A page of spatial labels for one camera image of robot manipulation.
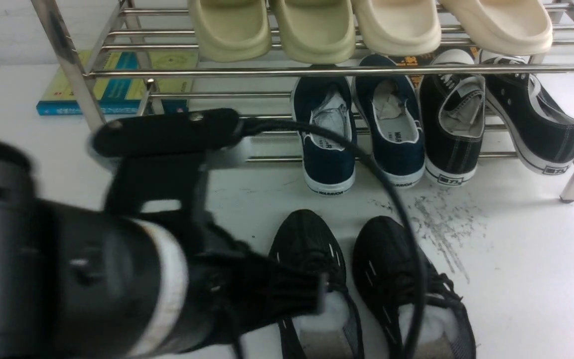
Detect green foam slipper right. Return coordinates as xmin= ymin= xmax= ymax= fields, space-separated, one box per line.
xmin=268 ymin=0 xmax=356 ymax=64

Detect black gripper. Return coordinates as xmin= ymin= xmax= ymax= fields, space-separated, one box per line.
xmin=138 ymin=220 xmax=328 ymax=357

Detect navy canvas shoe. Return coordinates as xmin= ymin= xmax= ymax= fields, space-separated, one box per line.
xmin=290 ymin=76 xmax=357 ymax=197
xmin=351 ymin=74 xmax=425 ymax=188

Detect green foam slipper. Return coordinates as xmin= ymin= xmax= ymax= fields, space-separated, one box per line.
xmin=268 ymin=0 xmax=356 ymax=64
xmin=187 ymin=0 xmax=273 ymax=63

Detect blue yellow book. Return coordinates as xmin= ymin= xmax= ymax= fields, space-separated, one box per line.
xmin=36 ymin=50 xmax=199 ymax=116

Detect black canvas sneaker left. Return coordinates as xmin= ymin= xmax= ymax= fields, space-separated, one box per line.
xmin=417 ymin=73 xmax=486 ymax=187

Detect cream foam slipper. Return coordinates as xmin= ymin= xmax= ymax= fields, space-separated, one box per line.
xmin=352 ymin=0 xmax=441 ymax=56
xmin=439 ymin=0 xmax=553 ymax=55

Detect green foam slipper left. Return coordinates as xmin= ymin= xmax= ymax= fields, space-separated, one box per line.
xmin=187 ymin=0 xmax=273 ymax=63

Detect cream foam slipper left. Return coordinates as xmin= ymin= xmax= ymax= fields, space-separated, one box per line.
xmin=352 ymin=0 xmax=441 ymax=56

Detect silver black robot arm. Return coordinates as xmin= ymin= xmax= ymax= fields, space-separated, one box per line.
xmin=0 ymin=142 xmax=329 ymax=359

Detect stainless steel shoe rack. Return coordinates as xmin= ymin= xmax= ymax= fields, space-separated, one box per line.
xmin=30 ymin=0 xmax=574 ymax=203

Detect black canvas sneaker right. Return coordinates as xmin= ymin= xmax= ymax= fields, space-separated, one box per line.
xmin=484 ymin=73 xmax=574 ymax=177

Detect black cable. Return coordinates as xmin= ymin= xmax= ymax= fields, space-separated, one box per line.
xmin=232 ymin=119 xmax=428 ymax=359

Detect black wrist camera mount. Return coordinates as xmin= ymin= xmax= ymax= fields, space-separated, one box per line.
xmin=89 ymin=108 xmax=252 ymax=216

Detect cream foam slipper right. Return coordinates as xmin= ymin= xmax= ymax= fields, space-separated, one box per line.
xmin=439 ymin=0 xmax=553 ymax=55

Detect navy canvas shoe right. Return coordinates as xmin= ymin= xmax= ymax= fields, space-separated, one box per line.
xmin=351 ymin=74 xmax=425 ymax=188

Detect navy canvas shoe left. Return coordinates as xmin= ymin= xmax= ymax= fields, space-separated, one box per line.
xmin=290 ymin=76 xmax=357 ymax=197

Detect black canvas sneaker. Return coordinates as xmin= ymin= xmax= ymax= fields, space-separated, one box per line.
xmin=417 ymin=73 xmax=486 ymax=187
xmin=484 ymin=73 xmax=574 ymax=177

